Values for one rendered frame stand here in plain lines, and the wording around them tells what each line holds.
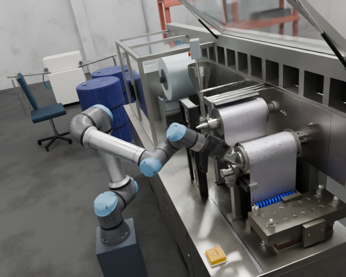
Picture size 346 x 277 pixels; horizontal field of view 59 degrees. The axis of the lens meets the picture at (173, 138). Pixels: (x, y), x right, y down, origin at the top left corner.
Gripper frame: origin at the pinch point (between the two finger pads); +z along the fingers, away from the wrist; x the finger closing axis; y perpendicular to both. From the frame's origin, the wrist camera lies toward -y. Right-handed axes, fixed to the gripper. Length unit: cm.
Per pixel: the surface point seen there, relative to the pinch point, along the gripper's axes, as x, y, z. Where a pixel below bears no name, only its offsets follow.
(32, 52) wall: 909, -148, -125
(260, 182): -7.4, -1.1, 12.8
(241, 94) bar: 22.8, 28.6, -0.2
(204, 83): 66, 24, 0
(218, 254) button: -17.9, -35.4, 5.4
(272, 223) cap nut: -24.8, -10.6, 13.6
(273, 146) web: -5.7, 15.7, 9.2
